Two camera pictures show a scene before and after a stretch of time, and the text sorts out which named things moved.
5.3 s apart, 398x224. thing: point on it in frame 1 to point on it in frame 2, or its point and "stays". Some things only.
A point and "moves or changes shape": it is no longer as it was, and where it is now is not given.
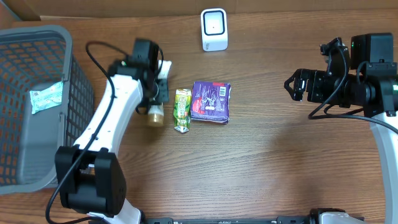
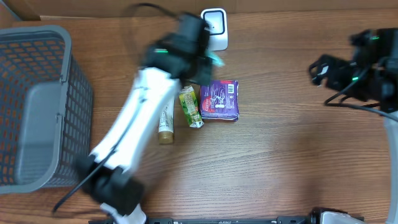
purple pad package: (210, 101) moves or changes shape
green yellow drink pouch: (181, 112) to (189, 102)
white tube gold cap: (156, 116) moves or changes shape
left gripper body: (162, 92) to (203, 72)
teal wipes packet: (49, 97) to (217, 61)
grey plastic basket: (31, 58) stays
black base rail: (288, 219) stays
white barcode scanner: (214, 34) stays
